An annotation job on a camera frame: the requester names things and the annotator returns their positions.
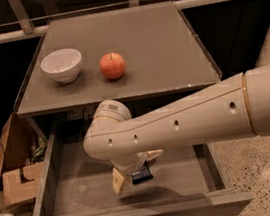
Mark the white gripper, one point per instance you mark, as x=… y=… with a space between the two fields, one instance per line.
x=133 y=168

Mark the dark blue rxbar wrapper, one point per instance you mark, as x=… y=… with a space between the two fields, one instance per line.
x=142 y=174

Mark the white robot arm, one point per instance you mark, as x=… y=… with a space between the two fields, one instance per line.
x=237 y=107

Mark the grey open top drawer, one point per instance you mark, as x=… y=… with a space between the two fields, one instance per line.
x=186 y=181

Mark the grey cabinet counter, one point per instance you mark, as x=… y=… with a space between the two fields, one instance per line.
x=163 y=55

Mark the green snack bag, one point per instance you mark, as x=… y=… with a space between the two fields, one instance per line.
x=37 y=150

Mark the red apple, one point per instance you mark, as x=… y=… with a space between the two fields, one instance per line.
x=112 y=66

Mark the brown cardboard box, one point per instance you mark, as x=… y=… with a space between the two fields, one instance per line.
x=19 y=177

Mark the white ceramic bowl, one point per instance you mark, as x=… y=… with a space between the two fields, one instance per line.
x=63 y=65

